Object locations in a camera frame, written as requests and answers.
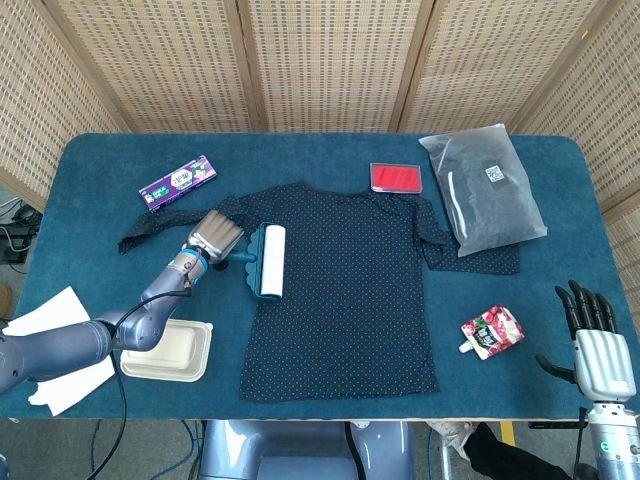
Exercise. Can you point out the silver and black right robot hand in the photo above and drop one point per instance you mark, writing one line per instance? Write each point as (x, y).
(600, 355)

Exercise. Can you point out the silver and black left robot hand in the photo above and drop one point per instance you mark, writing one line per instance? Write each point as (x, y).
(216, 236)

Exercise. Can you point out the teal and white lint roller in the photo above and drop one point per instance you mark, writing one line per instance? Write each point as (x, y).
(272, 260)

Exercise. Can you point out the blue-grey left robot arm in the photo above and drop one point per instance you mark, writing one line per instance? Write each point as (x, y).
(75, 345)

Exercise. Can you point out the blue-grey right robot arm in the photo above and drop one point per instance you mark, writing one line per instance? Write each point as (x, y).
(612, 440)

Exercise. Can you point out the navy polka dot shirt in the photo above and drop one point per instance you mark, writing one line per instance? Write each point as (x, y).
(350, 300)

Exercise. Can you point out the clear bag of dark clothing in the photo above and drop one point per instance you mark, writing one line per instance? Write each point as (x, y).
(490, 200)

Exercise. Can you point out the purple printed carton box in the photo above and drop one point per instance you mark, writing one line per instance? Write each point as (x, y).
(177, 182)

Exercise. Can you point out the red fruit drink pouch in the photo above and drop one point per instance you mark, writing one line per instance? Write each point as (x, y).
(492, 332)

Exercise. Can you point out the cream lidded food container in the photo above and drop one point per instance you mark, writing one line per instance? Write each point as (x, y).
(175, 355)

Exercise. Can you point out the black cloth on floor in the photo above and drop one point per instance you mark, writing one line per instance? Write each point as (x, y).
(505, 455)

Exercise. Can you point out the teal table cloth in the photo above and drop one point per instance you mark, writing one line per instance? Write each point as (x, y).
(350, 150)

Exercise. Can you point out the white paper sheet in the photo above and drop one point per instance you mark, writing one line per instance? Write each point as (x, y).
(50, 312)
(70, 390)

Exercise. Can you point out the red pad in clear case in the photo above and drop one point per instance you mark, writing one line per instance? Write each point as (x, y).
(396, 177)

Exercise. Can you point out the woven wicker folding screen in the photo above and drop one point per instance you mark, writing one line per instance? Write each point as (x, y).
(330, 60)

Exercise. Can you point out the blue-grey robot torso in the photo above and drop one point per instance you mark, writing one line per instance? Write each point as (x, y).
(300, 450)

